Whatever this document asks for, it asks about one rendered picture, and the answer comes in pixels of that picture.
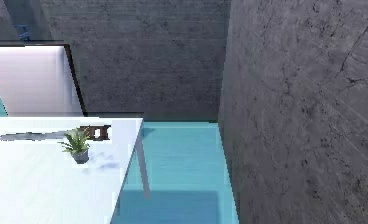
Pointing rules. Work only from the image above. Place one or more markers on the green houseplant in grey pot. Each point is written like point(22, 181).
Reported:
point(79, 154)

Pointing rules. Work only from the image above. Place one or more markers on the white cabinet with black edge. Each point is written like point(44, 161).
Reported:
point(35, 83)

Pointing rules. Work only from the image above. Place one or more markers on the white table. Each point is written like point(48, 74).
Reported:
point(42, 190)

